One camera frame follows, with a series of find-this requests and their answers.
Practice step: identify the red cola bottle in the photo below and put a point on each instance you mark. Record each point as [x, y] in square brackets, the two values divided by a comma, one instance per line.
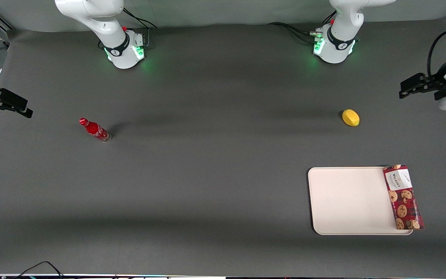
[95, 130]

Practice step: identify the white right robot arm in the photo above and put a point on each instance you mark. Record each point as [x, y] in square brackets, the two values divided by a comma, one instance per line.
[107, 27]

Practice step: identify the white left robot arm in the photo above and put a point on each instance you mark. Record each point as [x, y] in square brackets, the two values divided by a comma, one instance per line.
[339, 38]

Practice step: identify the red cookie box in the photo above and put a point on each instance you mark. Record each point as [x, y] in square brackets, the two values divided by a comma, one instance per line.
[404, 197]

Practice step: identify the yellow lemon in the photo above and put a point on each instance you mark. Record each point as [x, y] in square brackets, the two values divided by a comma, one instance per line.
[350, 117]

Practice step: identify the beige plastic tray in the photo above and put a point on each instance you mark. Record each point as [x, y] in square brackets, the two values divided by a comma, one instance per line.
[350, 201]

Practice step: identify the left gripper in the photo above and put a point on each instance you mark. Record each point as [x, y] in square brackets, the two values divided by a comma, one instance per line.
[437, 84]

